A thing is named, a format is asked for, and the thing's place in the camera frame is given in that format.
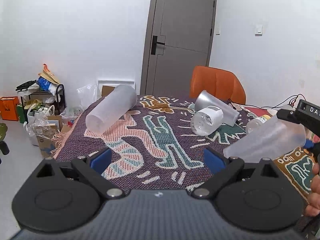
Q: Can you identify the person's right hand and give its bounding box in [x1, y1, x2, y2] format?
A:
[305, 163, 320, 217]

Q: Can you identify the orange leather chair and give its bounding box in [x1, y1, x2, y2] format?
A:
[189, 66, 246, 105]

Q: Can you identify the orange shopping bag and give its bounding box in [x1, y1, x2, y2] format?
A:
[0, 96, 19, 121]

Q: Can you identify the frosted cup lying left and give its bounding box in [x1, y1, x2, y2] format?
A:
[86, 85, 137, 134]

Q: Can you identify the frosted tall plastic cup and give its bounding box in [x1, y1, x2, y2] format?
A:
[195, 90, 240, 127]

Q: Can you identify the black door handle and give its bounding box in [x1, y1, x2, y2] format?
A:
[150, 35, 165, 55]

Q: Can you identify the black cable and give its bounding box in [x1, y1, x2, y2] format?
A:
[226, 94, 307, 111]

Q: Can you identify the patterned woven table cloth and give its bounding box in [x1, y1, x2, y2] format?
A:
[53, 94, 320, 205]

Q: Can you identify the frosted plastic cup with sticker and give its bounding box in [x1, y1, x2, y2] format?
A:
[223, 116, 306, 163]

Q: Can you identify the white picture frame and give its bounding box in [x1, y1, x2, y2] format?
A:
[97, 80, 136, 97]

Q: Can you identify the grey door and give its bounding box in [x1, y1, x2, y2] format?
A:
[140, 0, 216, 96]

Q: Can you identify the white labelled clear bottle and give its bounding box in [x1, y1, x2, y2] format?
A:
[190, 107, 223, 137]

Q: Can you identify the cardboard box on floor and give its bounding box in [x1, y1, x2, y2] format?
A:
[35, 128, 64, 158]

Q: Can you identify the black cluttered shelf rack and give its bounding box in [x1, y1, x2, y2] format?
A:
[16, 80, 67, 118]

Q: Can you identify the lemon label water bottle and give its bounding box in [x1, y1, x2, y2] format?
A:
[246, 115, 271, 134]

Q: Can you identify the white light switch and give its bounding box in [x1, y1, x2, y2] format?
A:
[254, 24, 263, 36]

